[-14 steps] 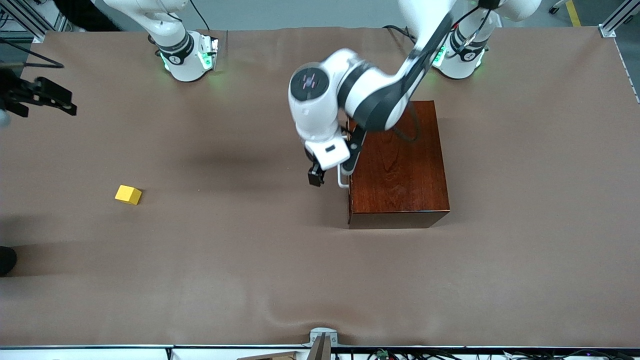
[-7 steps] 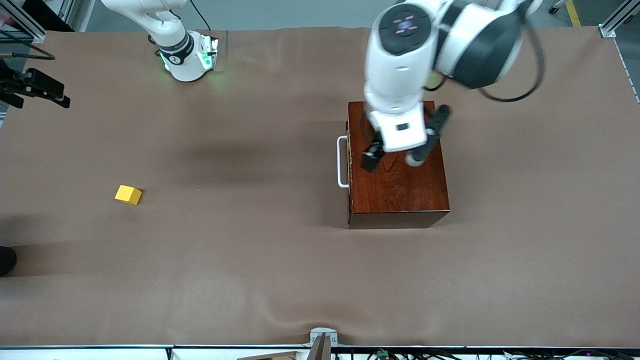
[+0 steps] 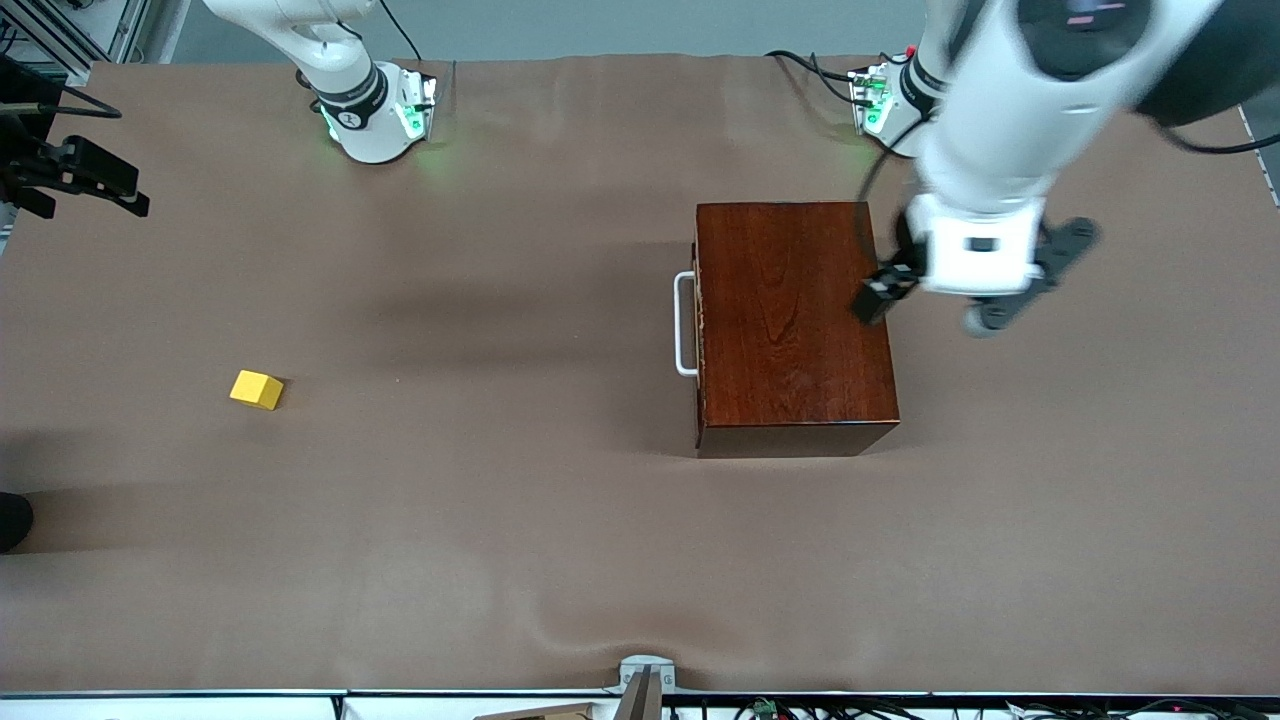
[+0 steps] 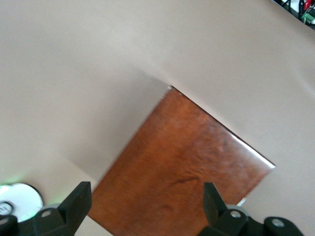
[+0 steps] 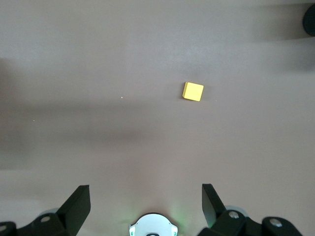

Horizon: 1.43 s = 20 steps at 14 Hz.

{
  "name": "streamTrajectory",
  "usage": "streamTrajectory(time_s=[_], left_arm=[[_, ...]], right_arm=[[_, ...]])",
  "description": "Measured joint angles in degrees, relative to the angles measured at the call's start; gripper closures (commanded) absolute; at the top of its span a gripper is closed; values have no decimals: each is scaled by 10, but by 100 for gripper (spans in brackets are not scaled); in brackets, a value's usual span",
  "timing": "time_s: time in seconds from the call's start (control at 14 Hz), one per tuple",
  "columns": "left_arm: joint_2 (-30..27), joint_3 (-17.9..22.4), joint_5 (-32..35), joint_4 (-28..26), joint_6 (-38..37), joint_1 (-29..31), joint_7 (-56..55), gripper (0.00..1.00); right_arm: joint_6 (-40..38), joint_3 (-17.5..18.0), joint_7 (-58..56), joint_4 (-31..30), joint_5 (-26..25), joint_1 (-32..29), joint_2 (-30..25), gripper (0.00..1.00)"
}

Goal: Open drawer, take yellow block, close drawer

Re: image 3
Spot light wood drawer white handle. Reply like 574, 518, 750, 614
673, 268, 704, 381

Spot yellow wooden block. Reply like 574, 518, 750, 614
229, 370, 286, 411

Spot dark wooden drawer cabinet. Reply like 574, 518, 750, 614
693, 200, 901, 459

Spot black rounded object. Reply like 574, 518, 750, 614
0, 492, 35, 554

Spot large table cover sheet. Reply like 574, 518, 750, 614
0, 52, 1280, 696

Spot brown wooden board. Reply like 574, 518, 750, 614
475, 702, 601, 720

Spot aluminium profile frame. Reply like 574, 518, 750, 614
0, 0, 151, 86

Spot black left arm base cable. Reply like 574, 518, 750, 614
765, 48, 856, 81
808, 55, 865, 106

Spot black arm base cable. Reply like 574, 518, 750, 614
375, 0, 417, 61
808, 55, 865, 106
765, 48, 856, 81

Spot black right arm base cable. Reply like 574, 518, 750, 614
375, 0, 417, 61

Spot tangled black cable bundle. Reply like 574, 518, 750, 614
735, 697, 1280, 720

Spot grey metal table bracket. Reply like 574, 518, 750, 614
605, 655, 677, 720

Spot white table edge rail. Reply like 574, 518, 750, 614
0, 690, 1280, 720

